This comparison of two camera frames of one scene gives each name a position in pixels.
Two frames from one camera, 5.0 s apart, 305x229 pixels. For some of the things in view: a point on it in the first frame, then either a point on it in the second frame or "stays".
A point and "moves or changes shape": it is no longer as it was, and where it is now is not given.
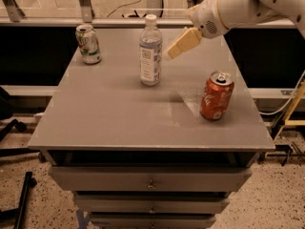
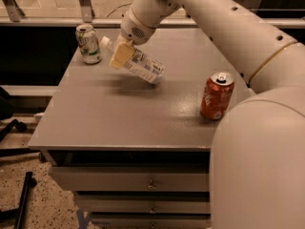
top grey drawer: [147, 178] stays
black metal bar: [17, 214] stays
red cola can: [217, 95] stays
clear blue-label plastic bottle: [151, 52] moves or changes shape
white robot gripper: [206, 19] to [134, 29]
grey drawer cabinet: [161, 156] stays
